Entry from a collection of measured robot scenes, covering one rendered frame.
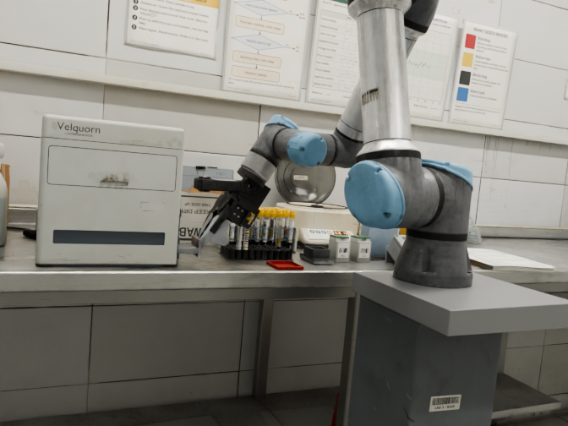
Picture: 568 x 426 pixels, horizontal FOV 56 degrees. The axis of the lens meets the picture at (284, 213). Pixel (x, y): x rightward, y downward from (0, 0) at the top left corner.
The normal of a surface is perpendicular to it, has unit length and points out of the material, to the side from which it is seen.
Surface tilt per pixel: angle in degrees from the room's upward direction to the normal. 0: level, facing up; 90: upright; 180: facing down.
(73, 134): 89
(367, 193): 98
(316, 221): 90
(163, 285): 90
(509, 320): 90
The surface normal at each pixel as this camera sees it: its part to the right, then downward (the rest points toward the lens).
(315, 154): 0.57, 0.23
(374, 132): -0.63, -0.03
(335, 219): 0.25, 0.11
